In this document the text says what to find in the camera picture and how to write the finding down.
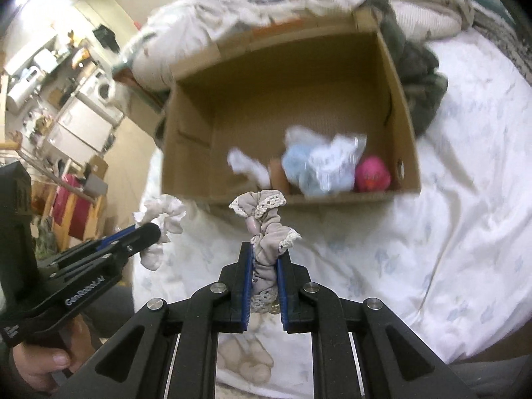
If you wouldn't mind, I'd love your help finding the white washing machine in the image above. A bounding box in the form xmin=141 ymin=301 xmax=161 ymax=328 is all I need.
xmin=77 ymin=68 xmax=115 ymax=111

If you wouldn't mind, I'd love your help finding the light blue fluffy scrunchie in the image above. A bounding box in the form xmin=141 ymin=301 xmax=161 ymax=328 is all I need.
xmin=281 ymin=133 xmax=367 ymax=197

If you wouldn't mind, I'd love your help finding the brown cardboard box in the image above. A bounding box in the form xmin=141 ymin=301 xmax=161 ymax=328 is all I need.
xmin=161 ymin=8 xmax=421 ymax=204

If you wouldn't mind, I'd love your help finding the peach-coloured small toy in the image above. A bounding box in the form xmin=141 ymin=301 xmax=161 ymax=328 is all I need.
xmin=268 ymin=159 xmax=290 ymax=196

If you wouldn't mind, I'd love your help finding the white knotted cloth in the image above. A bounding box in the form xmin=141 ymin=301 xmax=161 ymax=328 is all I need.
xmin=227 ymin=148 xmax=271 ymax=189

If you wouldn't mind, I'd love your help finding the white floral bed sheet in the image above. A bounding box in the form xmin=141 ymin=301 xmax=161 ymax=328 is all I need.
xmin=133 ymin=28 xmax=531 ymax=398

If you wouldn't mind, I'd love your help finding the person's left hand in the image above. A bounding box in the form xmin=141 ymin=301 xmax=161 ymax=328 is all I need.
xmin=12 ymin=315 xmax=95 ymax=393

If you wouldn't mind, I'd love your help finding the beige lace-trimmed scrunchie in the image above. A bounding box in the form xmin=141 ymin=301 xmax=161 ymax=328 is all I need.
xmin=229 ymin=190 xmax=300 ymax=314

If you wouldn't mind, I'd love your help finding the white waffle duvet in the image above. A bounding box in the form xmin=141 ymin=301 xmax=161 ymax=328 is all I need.
xmin=112 ymin=0 xmax=474 ymax=92

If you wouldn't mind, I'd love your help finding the pink rubber toy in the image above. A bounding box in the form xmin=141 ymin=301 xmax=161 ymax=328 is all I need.
xmin=354 ymin=156 xmax=391 ymax=192

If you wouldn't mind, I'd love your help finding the dark camouflage garment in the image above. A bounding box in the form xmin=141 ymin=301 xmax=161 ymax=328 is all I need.
xmin=364 ymin=0 xmax=448 ymax=137

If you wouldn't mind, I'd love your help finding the white kitchen cabinet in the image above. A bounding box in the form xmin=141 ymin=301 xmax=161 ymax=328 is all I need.
xmin=41 ymin=95 xmax=124 ymax=165

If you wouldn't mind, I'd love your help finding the white fluffy ball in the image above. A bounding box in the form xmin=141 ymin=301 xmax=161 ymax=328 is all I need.
xmin=284 ymin=125 xmax=329 ymax=148

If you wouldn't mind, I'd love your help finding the black-white patterned blanket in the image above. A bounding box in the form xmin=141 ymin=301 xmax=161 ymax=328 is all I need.
xmin=472 ymin=2 xmax=532 ymax=85

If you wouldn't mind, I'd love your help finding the light grey ruffled scrunchie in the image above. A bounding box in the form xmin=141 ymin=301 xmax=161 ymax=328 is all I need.
xmin=133 ymin=195 xmax=187 ymax=271

